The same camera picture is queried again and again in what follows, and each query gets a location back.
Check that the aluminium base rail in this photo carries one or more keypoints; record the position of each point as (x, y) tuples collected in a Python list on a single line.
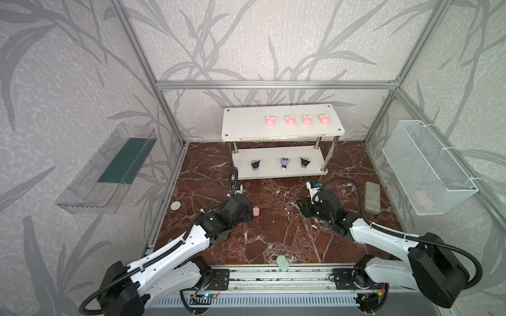
[(266, 286)]

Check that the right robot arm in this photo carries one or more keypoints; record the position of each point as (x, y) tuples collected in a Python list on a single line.
[(425, 263)]

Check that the grey stone block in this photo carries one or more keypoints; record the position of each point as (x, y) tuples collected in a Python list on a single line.
[(372, 199)]

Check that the pink toy in basket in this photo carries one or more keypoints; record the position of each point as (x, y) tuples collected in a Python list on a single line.
[(423, 199)]

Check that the white wire basket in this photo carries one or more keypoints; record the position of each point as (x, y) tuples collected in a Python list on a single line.
[(421, 162)]

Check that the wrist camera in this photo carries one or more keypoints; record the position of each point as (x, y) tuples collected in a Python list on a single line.
[(239, 190), (313, 187)]

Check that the white two-tier shelf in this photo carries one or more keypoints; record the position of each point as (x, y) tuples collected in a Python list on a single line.
[(250, 139)]

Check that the small white round disc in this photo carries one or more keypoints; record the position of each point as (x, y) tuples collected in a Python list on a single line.
[(176, 205)]

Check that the aluminium cage frame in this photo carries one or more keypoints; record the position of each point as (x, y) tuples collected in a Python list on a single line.
[(446, 57)]

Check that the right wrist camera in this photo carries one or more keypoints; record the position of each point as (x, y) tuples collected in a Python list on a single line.
[(313, 187)]

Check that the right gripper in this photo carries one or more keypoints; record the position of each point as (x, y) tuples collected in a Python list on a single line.
[(306, 207)]

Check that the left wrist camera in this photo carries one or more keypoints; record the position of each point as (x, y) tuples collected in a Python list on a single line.
[(239, 190)]

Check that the clear plastic wall bin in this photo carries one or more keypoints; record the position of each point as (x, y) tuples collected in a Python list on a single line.
[(102, 184)]

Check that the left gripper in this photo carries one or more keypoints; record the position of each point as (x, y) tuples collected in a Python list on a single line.
[(248, 213)]

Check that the pale green oval disc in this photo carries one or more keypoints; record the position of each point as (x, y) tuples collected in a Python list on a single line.
[(282, 263)]

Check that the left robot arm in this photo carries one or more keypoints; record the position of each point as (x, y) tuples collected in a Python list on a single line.
[(131, 289)]

